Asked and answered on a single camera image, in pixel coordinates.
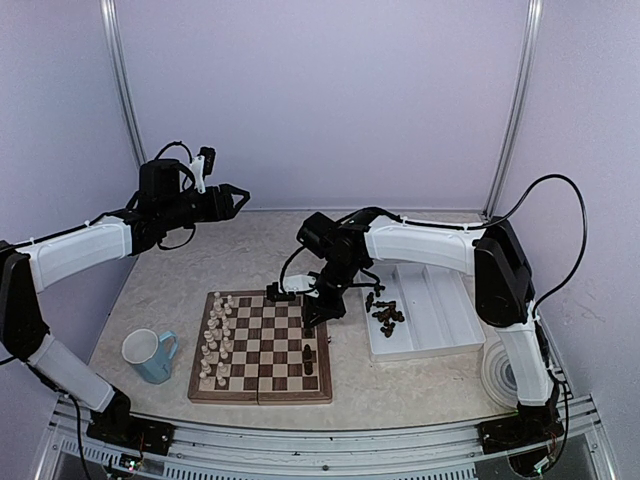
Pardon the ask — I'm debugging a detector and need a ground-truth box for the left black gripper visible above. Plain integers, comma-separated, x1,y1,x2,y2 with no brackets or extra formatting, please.
159,182,249,230

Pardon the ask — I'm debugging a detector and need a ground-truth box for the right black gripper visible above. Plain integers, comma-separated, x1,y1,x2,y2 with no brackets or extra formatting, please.
302,256,363,328

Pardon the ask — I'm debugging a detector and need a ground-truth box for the wooden chess board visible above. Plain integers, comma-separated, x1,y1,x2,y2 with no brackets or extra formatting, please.
188,290,333,405

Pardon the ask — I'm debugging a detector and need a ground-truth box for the white plastic tray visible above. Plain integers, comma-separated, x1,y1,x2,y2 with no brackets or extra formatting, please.
365,262,485,362

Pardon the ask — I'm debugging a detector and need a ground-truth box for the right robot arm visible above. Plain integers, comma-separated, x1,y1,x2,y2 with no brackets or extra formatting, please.
284,207,559,444

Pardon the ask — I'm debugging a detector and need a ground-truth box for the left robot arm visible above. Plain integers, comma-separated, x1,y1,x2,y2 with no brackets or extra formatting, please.
1,157,251,445

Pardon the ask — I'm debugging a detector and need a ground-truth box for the pile of dark chess pieces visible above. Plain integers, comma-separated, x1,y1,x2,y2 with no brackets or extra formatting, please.
364,290,405,338

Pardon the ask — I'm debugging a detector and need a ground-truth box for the white chess pieces row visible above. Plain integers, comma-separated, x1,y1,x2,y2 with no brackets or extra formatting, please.
195,291,239,391

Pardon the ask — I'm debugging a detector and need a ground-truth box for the light blue mug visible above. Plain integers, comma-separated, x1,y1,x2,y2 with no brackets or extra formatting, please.
121,328,179,385

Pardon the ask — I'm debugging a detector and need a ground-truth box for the grey spiral coaster plate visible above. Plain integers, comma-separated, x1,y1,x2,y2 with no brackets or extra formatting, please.
481,337,518,409

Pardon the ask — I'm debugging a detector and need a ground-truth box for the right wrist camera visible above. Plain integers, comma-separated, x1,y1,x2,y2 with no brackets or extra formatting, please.
266,275,319,302

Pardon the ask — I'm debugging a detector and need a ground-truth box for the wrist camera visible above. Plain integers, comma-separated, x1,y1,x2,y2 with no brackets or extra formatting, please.
266,275,319,302
190,146,216,194

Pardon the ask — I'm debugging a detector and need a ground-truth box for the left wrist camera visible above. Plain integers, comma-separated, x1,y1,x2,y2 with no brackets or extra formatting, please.
190,146,216,194

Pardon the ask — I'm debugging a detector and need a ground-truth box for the aluminium front rail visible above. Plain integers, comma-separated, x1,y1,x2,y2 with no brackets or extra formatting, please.
34,394,611,480

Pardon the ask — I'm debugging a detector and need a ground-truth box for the left aluminium corner post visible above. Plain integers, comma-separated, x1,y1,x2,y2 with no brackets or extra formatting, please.
100,0,147,166

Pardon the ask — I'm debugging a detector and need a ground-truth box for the aluminium corner post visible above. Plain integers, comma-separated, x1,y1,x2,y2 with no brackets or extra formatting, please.
100,0,147,166
483,0,544,218

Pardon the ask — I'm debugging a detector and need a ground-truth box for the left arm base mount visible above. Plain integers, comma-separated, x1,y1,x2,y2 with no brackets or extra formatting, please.
87,417,175,456

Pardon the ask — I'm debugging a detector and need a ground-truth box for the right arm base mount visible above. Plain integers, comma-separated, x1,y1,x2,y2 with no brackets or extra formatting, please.
478,407,564,454

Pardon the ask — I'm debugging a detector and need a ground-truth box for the right aluminium corner post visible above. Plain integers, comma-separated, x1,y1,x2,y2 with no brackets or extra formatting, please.
483,0,544,218

